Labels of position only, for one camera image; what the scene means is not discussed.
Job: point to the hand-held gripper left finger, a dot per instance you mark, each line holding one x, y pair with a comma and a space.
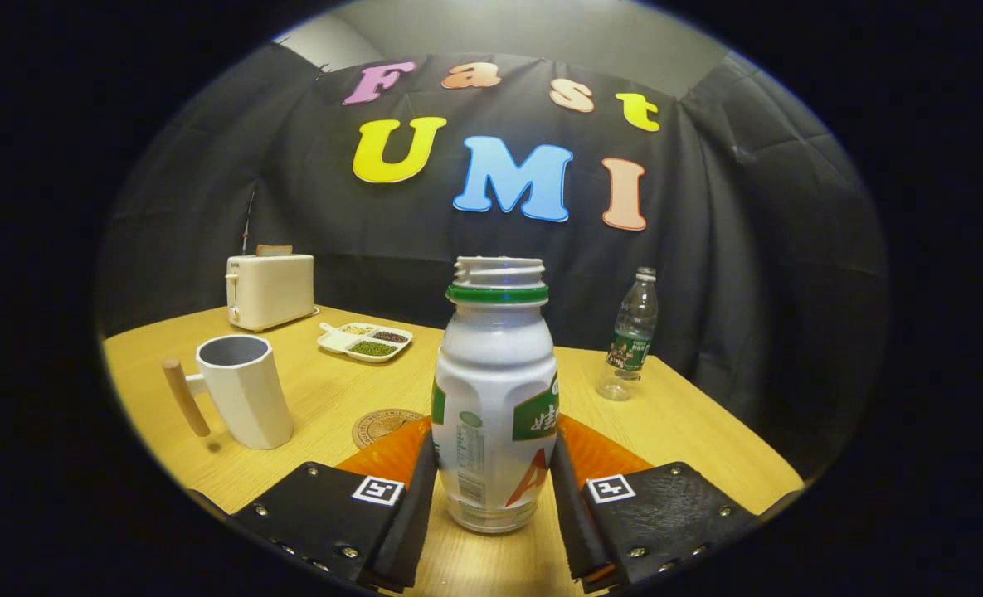
325, 514

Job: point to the white juice bottle green collar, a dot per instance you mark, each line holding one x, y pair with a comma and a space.
491, 373

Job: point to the white toaster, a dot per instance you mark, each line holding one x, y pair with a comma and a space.
271, 290

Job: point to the white divided bean tray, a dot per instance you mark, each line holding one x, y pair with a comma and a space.
371, 348

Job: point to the black backdrop cloth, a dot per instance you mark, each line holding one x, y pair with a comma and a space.
748, 249

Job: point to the wooden table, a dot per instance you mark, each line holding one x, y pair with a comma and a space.
690, 431

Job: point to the round cork coaster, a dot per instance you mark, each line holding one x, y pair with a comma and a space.
379, 424

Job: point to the bread slice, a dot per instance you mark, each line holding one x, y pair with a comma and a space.
274, 249

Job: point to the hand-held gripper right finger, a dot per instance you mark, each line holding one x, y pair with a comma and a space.
665, 514

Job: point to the clear plastic water bottle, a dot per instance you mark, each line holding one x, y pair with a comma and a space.
634, 332

